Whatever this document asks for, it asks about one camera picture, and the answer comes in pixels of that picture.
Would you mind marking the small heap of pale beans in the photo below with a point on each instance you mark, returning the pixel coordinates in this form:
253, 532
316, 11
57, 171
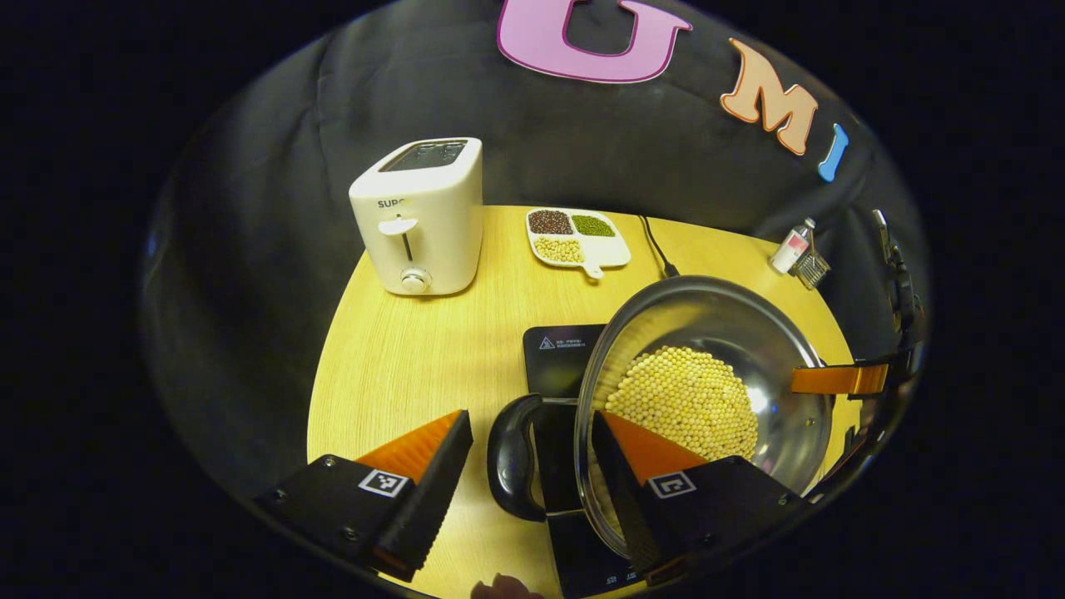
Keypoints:
558, 249

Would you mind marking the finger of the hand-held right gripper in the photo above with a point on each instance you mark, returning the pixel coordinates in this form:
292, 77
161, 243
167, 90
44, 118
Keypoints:
836, 379

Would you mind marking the black induction cooktop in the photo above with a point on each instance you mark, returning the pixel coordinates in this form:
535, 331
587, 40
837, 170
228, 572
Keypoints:
557, 358

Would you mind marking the pile of yellow soybeans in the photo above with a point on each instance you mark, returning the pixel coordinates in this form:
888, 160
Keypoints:
682, 399

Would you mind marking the white divided plate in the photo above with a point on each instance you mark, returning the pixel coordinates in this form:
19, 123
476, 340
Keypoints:
611, 249

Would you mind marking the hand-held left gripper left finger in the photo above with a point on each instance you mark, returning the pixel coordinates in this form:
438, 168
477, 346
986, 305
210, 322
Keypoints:
437, 491

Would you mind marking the stainless steel pot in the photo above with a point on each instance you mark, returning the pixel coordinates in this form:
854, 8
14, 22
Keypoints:
715, 316

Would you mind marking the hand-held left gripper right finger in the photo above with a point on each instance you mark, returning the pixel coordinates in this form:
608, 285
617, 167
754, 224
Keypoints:
620, 491

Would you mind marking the heap of dark red beans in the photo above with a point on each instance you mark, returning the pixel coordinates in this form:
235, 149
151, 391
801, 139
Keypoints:
551, 222

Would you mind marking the white toaster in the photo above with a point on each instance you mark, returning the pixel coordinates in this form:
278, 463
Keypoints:
433, 233

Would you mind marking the clear bottle with pink label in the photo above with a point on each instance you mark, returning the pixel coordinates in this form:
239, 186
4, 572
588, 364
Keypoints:
789, 249

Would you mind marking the heap of green beans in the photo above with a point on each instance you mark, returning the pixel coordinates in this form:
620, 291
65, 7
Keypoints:
593, 225

